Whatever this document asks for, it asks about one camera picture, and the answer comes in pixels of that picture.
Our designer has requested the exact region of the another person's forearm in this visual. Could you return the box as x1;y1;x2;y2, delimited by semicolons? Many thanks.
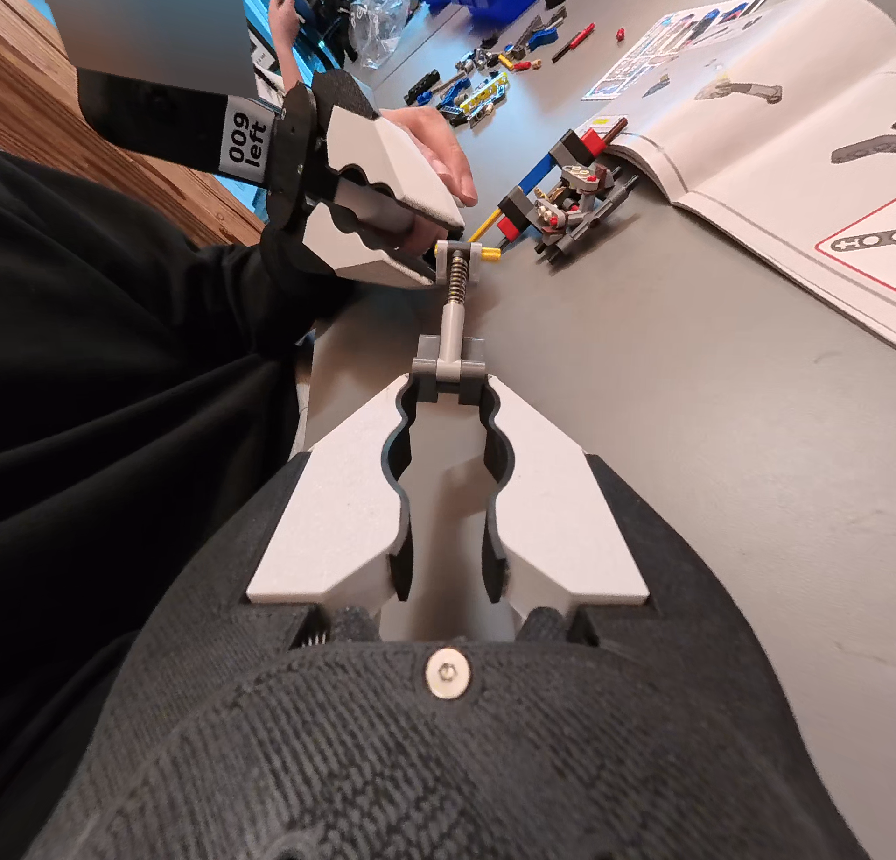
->
268;0;310;99

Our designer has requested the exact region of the sticker sheet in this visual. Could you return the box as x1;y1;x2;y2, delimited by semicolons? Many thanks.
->
580;0;774;102

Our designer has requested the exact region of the grey lego shock absorber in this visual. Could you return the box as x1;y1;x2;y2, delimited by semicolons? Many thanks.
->
412;238;502;407

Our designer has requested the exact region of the pile of loose lego pieces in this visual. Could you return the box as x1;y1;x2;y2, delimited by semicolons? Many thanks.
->
402;6;569;130

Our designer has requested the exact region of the grey lego chassis assembly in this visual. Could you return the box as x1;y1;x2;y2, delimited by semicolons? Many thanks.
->
468;116;639;267

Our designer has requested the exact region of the clear plastic bag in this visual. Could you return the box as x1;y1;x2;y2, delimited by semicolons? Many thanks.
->
345;0;422;71

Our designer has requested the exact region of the open instruction booklet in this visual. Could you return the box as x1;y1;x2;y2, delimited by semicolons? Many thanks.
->
608;0;896;347

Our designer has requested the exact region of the red black lego axle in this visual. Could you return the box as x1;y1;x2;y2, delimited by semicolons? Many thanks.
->
550;22;596;64

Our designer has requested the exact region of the person's black clothing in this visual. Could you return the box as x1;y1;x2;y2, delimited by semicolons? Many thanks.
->
0;149;317;840

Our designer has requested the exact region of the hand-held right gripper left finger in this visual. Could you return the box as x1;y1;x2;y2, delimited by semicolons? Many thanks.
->
245;373;415;612

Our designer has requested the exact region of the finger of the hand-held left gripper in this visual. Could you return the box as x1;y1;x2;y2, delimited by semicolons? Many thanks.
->
324;113;468;235
301;200;438;290

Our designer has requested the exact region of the person's left forearm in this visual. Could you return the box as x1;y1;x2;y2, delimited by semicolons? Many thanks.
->
258;221;366;323

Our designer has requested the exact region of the person's left hand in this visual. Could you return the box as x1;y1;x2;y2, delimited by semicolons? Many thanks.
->
380;106;480;210

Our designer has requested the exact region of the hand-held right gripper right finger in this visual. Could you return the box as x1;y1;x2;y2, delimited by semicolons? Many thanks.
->
483;373;652;617

